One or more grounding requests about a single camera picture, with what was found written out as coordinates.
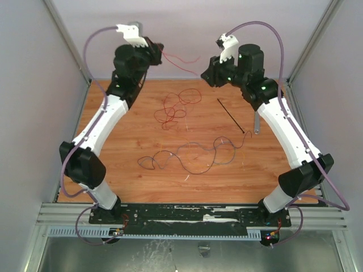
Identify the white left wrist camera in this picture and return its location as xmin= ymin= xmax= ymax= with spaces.
xmin=116 ymin=22 xmax=149 ymax=48

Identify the red wire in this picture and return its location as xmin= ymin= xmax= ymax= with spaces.
xmin=153 ymin=45 xmax=202 ymax=131

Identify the aluminium corner post left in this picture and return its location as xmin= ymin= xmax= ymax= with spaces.
xmin=42 ymin=0 xmax=91 ymax=86

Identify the blue grey wire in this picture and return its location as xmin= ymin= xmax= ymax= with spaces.
xmin=137 ymin=140 xmax=238 ymax=170

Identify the silver adjustable wrench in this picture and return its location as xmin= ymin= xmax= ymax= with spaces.
xmin=254 ymin=112 xmax=260 ymax=135

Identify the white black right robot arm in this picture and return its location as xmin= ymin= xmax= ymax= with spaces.
xmin=201 ymin=44 xmax=334 ymax=226

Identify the grey slotted cable duct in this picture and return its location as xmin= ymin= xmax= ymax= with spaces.
xmin=48 ymin=225 xmax=263 ymax=241

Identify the dark purple wire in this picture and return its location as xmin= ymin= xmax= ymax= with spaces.
xmin=137 ymin=130 xmax=252 ymax=175

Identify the aluminium corner post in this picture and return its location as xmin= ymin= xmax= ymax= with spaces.
xmin=286 ymin=0 xmax=344 ymax=86
xmin=42 ymin=0 xmax=91 ymax=86

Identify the yellow wire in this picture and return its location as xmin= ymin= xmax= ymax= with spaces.
xmin=157 ymin=135 xmax=246 ymax=171

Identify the black zip tie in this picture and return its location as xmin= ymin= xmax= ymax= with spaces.
xmin=217 ymin=98 xmax=246 ymax=134

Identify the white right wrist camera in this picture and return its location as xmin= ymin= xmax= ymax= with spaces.
xmin=216 ymin=33 xmax=239 ymax=63

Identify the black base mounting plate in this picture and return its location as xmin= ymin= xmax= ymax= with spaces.
xmin=88 ymin=203 xmax=292 ymax=235

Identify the aluminium corner post right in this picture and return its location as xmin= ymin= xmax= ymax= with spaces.
xmin=286 ymin=0 xmax=344 ymax=86

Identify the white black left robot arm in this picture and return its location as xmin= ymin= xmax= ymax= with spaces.
xmin=59 ymin=37 xmax=164 ymax=224

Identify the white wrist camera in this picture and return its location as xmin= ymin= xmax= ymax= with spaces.
xmin=116 ymin=22 xmax=149 ymax=48
xmin=216 ymin=33 xmax=239 ymax=63

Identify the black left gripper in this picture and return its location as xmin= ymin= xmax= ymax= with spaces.
xmin=130 ymin=36 xmax=164 ymax=83

